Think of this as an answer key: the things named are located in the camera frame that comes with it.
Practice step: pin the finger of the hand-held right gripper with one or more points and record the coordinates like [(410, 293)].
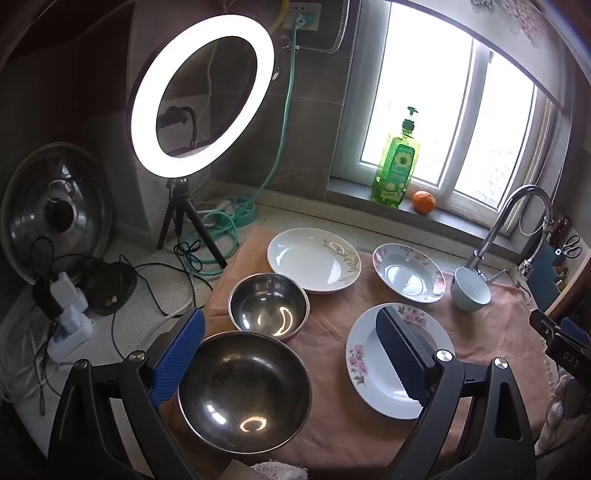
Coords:
[(565, 353)]

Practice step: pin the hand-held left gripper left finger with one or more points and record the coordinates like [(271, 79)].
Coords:
[(182, 350)]

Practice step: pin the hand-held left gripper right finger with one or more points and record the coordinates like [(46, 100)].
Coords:
[(401, 355)]

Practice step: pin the white plate pink floral print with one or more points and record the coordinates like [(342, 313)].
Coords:
[(406, 277), (369, 383)]

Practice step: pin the large steel bowl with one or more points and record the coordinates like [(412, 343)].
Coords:
[(240, 387)]

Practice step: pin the small steel bowl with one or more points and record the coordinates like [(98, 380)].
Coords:
[(263, 304)]

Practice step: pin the light blue bowl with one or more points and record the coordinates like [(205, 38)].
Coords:
[(471, 288)]

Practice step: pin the white plate olive leaf print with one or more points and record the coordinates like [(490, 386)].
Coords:
[(300, 258)]

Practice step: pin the dark utensil holder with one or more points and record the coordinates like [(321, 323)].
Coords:
[(545, 277)]

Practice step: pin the black round stand base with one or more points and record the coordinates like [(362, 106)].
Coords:
[(111, 284)]

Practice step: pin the pink towel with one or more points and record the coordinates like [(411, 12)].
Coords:
[(323, 415)]

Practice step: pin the scissors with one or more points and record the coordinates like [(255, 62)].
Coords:
[(572, 247)]

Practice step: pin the white power adapters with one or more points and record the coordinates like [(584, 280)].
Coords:
[(69, 334)]

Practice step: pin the white charger block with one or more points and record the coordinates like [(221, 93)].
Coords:
[(62, 288)]

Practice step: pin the black adapter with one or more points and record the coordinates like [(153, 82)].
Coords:
[(44, 300)]

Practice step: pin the black tripod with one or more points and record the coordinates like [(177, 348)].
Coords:
[(178, 203)]

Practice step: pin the steel faucet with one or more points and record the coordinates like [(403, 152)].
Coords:
[(498, 217)]

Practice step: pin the white fluffy cloth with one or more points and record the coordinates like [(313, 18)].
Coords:
[(277, 470)]

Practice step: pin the teal round power strip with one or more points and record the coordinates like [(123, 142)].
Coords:
[(244, 210)]

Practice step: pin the orange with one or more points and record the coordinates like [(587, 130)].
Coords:
[(423, 202)]

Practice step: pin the green dish soap bottle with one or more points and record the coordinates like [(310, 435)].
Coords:
[(395, 170)]

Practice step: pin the steel pot lid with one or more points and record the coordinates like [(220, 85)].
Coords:
[(27, 217)]

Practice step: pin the black phone clamp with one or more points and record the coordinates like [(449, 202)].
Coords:
[(173, 115)]

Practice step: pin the window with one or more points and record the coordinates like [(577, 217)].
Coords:
[(461, 115)]

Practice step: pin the wall socket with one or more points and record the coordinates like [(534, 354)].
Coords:
[(309, 11)]

